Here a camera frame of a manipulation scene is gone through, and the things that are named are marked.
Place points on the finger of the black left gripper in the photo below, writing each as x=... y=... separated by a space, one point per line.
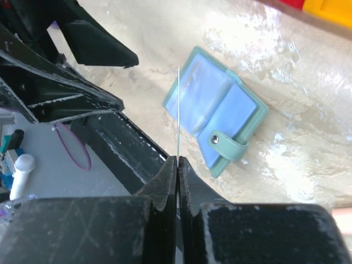
x=45 y=92
x=89 y=42

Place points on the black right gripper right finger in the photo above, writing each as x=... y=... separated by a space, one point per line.
x=216 y=231

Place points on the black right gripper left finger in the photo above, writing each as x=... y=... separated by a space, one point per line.
x=120 y=229

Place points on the black VIP card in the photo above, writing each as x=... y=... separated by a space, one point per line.
x=178 y=117

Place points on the teal leather card holder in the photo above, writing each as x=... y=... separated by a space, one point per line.
x=216 y=108

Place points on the white bottle off table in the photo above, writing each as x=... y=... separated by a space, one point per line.
x=23 y=166

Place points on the pink microphone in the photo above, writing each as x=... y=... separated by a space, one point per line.
x=343 y=219

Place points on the red plastic bin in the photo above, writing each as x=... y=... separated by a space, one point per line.
x=285 y=4

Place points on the yellow plastic bin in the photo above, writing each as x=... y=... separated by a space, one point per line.
x=334 y=11

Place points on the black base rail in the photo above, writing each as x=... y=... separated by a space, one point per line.
x=130 y=154

